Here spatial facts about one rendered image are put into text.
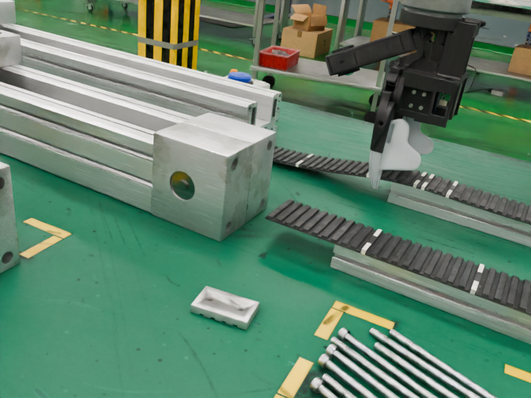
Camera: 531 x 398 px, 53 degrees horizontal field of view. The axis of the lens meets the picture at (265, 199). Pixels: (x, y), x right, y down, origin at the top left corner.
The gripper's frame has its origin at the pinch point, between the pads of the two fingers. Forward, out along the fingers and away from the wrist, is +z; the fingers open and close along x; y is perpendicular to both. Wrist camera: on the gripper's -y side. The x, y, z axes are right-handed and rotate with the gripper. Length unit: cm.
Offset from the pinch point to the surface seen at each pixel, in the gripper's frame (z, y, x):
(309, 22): 48, -213, 458
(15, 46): -8, -50, -14
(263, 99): -4.7, -19.1, 2.2
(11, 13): -8, -75, 5
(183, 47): 53, -219, 255
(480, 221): 1.7, 13.6, -2.0
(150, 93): -3.1, -34.5, -4.0
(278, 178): 2.9, -11.6, -5.3
